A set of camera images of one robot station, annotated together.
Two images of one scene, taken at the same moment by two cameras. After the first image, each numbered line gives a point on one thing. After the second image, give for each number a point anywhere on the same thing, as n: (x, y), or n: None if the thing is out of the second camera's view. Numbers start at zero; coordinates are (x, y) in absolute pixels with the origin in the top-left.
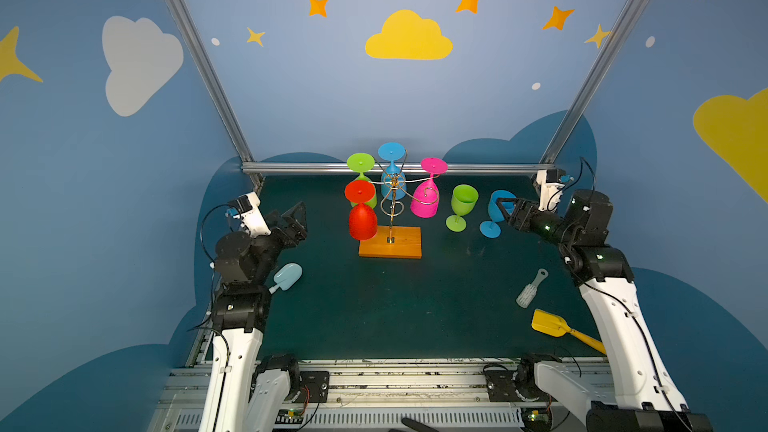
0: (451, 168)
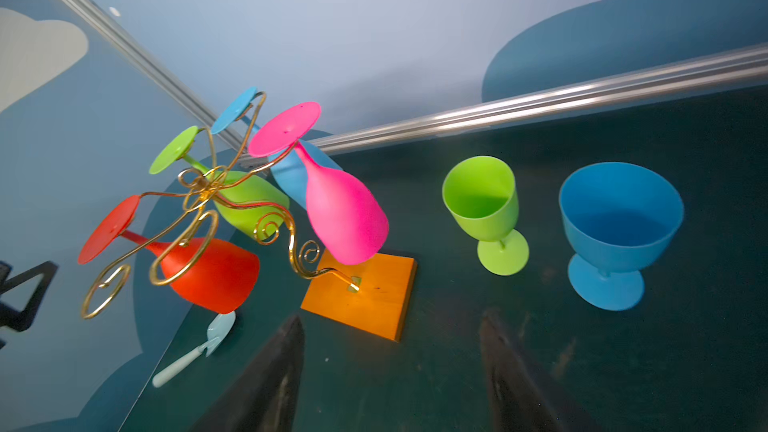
0: (744, 64)
